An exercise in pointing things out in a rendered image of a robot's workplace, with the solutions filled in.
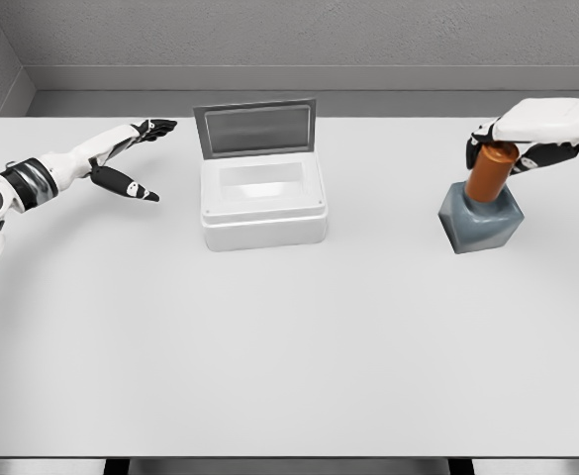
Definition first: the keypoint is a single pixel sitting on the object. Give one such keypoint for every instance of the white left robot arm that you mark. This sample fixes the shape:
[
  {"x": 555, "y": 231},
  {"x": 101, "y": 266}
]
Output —
[{"x": 27, "y": 180}]

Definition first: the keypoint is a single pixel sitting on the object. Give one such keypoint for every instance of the grey hinged box lid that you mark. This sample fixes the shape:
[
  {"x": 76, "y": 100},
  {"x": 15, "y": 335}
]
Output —
[{"x": 257, "y": 129}]

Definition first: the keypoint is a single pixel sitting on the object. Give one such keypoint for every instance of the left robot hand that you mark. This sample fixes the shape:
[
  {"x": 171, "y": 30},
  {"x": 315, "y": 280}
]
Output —
[{"x": 102, "y": 148}]

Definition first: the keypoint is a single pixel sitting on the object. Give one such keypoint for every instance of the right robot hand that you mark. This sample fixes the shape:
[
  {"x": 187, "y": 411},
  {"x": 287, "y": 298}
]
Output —
[{"x": 541, "y": 121}]

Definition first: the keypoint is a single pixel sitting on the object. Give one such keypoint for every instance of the grey bottle with copper cap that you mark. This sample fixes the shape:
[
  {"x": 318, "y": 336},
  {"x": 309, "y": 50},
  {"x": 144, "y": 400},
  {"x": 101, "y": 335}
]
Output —
[{"x": 482, "y": 222}]

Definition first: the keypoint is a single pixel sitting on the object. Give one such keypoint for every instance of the white open box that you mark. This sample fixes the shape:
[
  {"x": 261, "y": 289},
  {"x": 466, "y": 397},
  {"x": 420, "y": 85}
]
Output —
[{"x": 264, "y": 222}]

